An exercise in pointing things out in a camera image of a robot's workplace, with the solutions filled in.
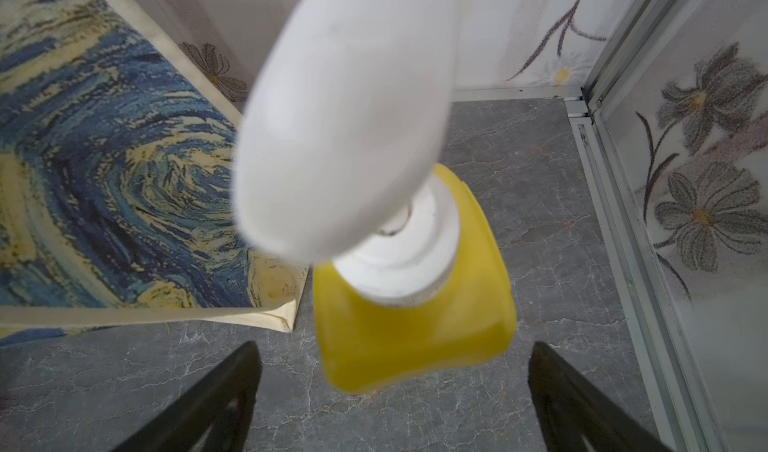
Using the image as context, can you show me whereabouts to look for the yellow pump dish soap bottle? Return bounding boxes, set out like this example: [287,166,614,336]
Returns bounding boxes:
[232,0,517,394]

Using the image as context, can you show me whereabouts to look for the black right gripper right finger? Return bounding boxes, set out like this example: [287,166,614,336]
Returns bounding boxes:
[528,342,669,451]

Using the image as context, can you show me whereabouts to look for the cream canvas starry-night shopping bag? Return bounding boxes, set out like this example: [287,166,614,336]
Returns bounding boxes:
[1,0,307,346]

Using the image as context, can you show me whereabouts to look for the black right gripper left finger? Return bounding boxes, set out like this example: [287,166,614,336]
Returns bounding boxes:
[115,341,262,451]

